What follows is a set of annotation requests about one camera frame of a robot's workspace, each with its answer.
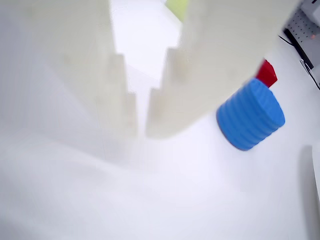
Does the white box device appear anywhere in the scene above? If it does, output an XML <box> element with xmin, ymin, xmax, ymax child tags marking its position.
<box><xmin>299</xmin><ymin>0</ymin><xmax>320</xmax><ymax>20</ymax></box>

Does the thin black table cable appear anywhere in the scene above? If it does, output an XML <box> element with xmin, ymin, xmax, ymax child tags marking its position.
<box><xmin>278</xmin><ymin>34</ymin><xmax>320</xmax><ymax>91</ymax></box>

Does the blue ribbed cylinder block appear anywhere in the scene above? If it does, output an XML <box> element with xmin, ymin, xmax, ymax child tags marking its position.
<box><xmin>216</xmin><ymin>77</ymin><xmax>286</xmax><ymax>152</ymax></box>

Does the white perforated panel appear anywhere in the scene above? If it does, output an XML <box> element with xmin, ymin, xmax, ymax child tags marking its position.
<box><xmin>282</xmin><ymin>7</ymin><xmax>320</xmax><ymax>83</ymax></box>

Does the pale yellow rectangular block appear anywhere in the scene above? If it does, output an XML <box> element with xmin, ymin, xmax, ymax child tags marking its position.
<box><xmin>164</xmin><ymin>0</ymin><xmax>189</xmax><ymax>24</ymax></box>

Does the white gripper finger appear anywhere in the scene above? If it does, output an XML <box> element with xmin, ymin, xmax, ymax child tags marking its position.
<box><xmin>145</xmin><ymin>0</ymin><xmax>301</xmax><ymax>139</ymax></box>
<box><xmin>22</xmin><ymin>0</ymin><xmax>139</xmax><ymax>141</ymax></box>

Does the red cube block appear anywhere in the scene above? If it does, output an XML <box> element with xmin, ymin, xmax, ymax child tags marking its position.
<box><xmin>254</xmin><ymin>58</ymin><xmax>279</xmax><ymax>89</ymax></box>

